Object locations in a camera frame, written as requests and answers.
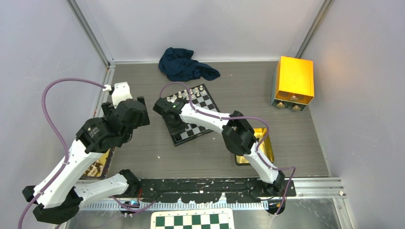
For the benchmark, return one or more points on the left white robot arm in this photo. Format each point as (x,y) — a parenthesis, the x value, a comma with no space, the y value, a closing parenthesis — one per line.
(58,198)

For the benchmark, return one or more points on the green white checker board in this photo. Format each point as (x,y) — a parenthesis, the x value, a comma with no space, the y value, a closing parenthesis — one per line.
(214,218)

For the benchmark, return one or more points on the dark blue cloth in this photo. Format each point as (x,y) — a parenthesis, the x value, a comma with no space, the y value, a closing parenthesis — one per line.
(177,64)

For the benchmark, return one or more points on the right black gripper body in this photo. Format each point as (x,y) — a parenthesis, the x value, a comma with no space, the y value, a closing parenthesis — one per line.
(174,129)

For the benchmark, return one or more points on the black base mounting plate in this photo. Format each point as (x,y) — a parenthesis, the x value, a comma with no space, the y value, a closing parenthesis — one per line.
(202,190)

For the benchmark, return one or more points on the gold tin with black pieces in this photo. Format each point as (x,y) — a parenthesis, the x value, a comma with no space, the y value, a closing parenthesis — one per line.
(266,147)

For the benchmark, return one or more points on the gold tin with white pieces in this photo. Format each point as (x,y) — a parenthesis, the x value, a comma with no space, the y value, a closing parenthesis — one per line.
(99,169)

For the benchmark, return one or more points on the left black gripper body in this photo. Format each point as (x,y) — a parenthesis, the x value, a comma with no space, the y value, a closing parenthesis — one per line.
(144,121)

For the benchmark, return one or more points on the orange drawer box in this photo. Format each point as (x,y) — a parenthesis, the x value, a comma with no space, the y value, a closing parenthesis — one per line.
(293,84)

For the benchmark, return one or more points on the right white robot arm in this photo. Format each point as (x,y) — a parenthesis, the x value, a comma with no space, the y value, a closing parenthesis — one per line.
(238,135)

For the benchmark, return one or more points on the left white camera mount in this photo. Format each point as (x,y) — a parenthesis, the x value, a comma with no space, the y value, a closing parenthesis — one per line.
(119,92)

